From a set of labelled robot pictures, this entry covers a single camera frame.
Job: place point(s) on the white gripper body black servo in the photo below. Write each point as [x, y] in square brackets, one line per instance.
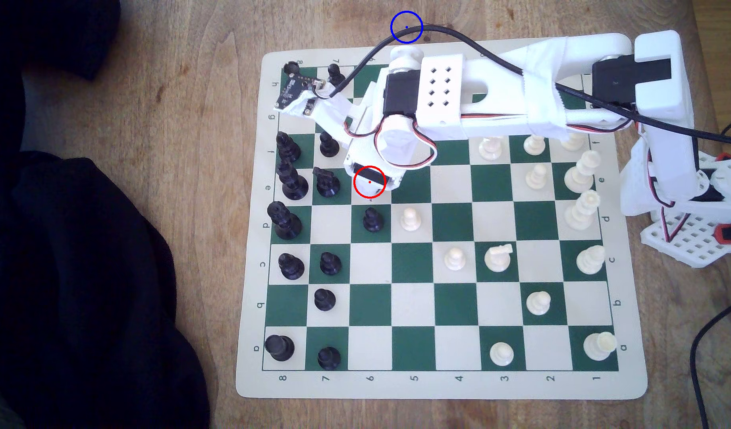
[368, 177]

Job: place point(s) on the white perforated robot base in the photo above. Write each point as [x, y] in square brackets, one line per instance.
[693, 244]

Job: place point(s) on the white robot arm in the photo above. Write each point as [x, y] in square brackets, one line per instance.
[502, 77]

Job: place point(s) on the black pawn chess piece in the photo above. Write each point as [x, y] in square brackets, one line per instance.
[329, 358]
[328, 145]
[324, 299]
[336, 74]
[373, 220]
[330, 263]

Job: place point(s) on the white pawn chess piece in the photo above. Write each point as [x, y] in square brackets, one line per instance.
[410, 219]
[538, 302]
[538, 176]
[502, 354]
[534, 145]
[454, 258]

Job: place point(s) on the black king chess piece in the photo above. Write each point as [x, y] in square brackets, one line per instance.
[292, 180]

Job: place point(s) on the black queen chess piece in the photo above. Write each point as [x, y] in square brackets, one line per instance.
[284, 220]

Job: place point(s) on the black rook chess piece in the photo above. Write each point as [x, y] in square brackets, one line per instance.
[291, 68]
[279, 347]

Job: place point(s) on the green and cream chess mat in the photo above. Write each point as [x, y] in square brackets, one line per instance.
[371, 304]

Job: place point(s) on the white knight chess piece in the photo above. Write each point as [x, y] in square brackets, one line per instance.
[497, 257]

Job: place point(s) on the white bishop chess piece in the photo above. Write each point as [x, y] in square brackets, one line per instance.
[574, 142]
[591, 260]

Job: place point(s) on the white king chess piece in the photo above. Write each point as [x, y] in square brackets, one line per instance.
[583, 171]

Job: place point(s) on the white queen chess piece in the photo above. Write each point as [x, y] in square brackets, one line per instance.
[581, 210]

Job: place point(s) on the white rook chess piece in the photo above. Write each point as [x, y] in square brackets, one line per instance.
[600, 345]

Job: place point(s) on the white tape wrap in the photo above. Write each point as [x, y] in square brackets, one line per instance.
[544, 89]

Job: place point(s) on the black cloth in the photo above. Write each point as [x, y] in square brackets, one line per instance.
[73, 268]

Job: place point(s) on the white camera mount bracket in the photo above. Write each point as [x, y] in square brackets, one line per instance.
[338, 116]

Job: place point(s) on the bare camera circuit board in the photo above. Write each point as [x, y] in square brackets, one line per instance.
[297, 92]

